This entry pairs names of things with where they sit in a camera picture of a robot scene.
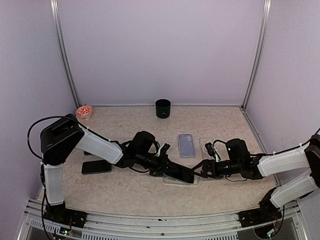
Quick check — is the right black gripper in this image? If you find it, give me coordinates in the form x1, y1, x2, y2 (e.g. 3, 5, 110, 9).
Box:
190, 159, 242, 179

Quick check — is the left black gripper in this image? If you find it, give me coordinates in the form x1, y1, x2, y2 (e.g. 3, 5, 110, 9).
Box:
136, 151, 179, 177

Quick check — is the clear phone case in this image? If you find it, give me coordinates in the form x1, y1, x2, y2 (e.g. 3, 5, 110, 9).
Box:
198, 137, 215, 160
162, 175, 199, 187

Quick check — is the black phone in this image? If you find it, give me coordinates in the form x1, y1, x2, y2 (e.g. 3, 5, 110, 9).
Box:
164, 167, 195, 184
83, 151, 91, 156
81, 160, 112, 175

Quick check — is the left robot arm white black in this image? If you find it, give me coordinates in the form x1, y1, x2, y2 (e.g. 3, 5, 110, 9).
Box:
40, 114, 194, 223

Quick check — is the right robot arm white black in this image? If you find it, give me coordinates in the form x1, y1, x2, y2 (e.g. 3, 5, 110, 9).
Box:
192, 133, 320, 222

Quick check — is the lavender phone case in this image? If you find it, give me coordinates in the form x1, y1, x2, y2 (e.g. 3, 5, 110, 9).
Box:
178, 134, 196, 158

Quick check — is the black phone bottom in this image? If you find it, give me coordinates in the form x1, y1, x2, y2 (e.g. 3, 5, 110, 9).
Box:
81, 160, 112, 175

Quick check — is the black phone top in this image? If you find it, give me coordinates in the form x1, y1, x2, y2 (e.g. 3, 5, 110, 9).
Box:
83, 151, 91, 156

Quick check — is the dark green mug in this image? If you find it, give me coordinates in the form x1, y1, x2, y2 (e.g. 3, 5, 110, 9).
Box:
155, 99, 171, 119

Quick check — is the red white patterned bowl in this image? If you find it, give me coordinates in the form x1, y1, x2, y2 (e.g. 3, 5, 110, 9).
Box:
75, 105, 94, 121

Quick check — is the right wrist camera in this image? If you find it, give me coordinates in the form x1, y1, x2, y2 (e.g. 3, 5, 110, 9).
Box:
204, 142, 221, 162

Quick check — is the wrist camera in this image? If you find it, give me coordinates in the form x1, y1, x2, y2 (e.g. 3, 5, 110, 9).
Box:
155, 143, 171, 157
204, 142, 221, 162

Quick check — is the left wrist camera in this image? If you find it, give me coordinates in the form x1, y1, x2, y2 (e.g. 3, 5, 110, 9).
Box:
155, 143, 171, 157

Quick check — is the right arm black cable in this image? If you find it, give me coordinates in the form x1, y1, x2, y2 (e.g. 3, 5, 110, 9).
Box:
212, 127, 320, 183

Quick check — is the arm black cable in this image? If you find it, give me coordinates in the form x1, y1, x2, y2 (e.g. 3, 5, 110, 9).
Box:
26, 115, 68, 161
212, 127, 320, 183

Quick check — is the front aluminium rail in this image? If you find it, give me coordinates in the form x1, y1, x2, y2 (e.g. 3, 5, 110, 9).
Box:
22, 197, 306, 240

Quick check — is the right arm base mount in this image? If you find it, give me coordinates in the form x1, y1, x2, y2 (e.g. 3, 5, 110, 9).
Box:
238, 208, 282, 228

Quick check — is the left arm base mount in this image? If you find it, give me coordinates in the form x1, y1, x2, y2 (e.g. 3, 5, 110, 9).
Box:
43, 208, 88, 229

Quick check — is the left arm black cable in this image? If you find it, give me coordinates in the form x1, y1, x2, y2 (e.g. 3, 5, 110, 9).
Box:
26, 115, 68, 161

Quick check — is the right aluminium frame post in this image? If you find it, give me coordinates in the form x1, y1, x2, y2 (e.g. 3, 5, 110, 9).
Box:
241, 0, 272, 112

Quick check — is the aluminium frame post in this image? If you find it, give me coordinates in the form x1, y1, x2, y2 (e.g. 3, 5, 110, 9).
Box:
241, 0, 272, 112
50, 0, 81, 108

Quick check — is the left aluminium frame post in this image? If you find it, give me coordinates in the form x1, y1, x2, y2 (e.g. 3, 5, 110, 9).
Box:
50, 0, 81, 108

